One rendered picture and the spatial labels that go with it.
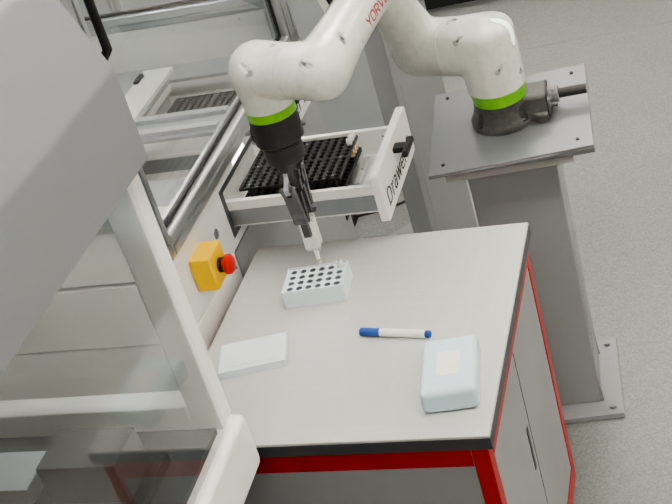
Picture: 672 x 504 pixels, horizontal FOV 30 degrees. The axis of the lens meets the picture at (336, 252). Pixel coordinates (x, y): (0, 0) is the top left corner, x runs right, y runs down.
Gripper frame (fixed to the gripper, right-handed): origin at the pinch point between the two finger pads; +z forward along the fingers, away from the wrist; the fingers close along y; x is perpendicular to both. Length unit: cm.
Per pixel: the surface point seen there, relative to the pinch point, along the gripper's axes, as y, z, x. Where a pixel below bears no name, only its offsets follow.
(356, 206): -12.0, 2.9, 7.0
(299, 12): -189, 27, -41
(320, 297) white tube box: 7.1, 10.6, 0.2
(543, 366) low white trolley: -3, 42, 38
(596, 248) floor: -114, 88, 46
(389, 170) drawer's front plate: -17.9, -0.8, 14.1
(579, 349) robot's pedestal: -43, 70, 42
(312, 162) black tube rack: -25.5, -1.4, -3.1
